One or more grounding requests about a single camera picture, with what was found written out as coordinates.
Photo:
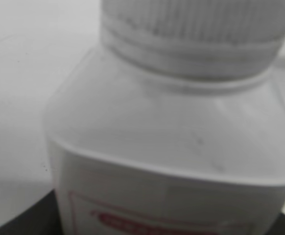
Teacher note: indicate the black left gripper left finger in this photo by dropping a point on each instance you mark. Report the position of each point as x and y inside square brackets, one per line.
[40, 219]

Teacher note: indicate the white yili yogurt bottle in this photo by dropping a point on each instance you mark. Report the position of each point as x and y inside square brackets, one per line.
[137, 153]

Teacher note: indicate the white bottle cap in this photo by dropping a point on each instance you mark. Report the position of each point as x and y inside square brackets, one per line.
[200, 39]

